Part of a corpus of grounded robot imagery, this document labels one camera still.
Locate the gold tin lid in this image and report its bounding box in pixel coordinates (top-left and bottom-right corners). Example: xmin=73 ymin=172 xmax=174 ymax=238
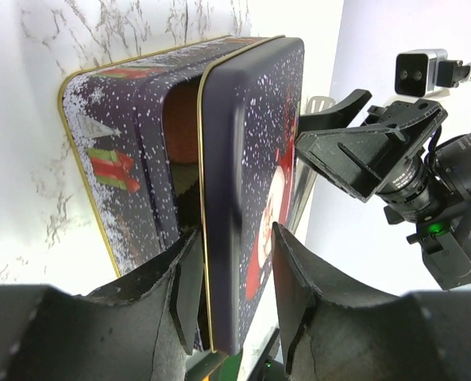
xmin=198 ymin=37 xmax=304 ymax=355

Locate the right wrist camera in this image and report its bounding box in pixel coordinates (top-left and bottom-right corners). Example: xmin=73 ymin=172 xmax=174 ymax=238
xmin=394 ymin=48 xmax=471 ymax=98

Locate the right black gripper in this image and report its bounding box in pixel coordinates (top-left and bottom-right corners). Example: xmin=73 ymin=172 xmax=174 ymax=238
xmin=295 ymin=99 xmax=471 ymax=291

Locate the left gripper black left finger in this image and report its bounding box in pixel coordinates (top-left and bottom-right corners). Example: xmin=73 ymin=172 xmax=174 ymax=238
xmin=75 ymin=229 xmax=203 ymax=381

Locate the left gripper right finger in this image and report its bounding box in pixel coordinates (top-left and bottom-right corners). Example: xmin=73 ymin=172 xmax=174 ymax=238
xmin=272 ymin=223 xmax=406 ymax=380

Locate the gold cookie tin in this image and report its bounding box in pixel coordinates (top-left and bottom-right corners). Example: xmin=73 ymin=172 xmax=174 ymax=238
xmin=56 ymin=34 xmax=272 ymax=354

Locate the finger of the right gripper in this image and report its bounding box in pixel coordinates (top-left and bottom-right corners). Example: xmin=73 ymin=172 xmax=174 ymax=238
xmin=298 ymin=89 xmax=372 ymax=131

